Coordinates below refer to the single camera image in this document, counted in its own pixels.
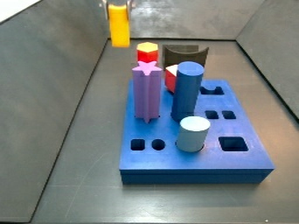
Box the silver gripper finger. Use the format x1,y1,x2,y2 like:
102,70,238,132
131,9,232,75
126,0,134,21
102,0,108,19

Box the yellow arch block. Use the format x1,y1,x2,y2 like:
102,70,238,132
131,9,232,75
108,4,130,47

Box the black curved fixture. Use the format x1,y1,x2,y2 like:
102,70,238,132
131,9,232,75
163,45,210,67

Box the blue peg board base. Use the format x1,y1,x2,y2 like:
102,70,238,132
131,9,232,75
119,80,275,184

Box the tall red hexagonal peg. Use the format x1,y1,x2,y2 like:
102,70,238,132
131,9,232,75
136,42,159,62

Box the purple star peg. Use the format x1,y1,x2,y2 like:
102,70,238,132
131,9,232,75
132,61,163,123

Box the short red peg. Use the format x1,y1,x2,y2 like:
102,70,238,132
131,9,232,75
164,65,178,93

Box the tall blue cylinder peg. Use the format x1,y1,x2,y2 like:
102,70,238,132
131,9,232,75
171,61,204,122

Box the light blue cylinder peg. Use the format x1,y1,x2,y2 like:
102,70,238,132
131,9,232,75
176,116,211,152

